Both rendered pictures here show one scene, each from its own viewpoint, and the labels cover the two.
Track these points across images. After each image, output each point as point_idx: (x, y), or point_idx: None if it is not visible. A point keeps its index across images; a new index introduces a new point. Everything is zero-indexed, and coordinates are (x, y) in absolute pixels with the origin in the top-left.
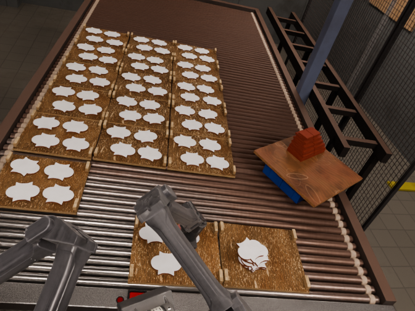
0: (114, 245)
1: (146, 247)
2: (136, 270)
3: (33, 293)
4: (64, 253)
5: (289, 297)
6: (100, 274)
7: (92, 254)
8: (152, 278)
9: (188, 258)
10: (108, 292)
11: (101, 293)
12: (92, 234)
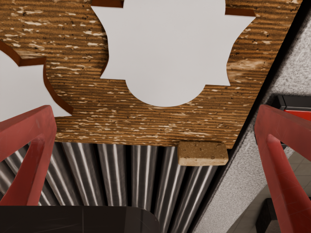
0: (91, 156)
1: (89, 111)
2: (192, 132)
3: (214, 225)
4: None
5: None
6: (184, 172)
7: (126, 179)
8: (237, 93)
9: None
10: (243, 163)
11: (240, 172)
12: (71, 182)
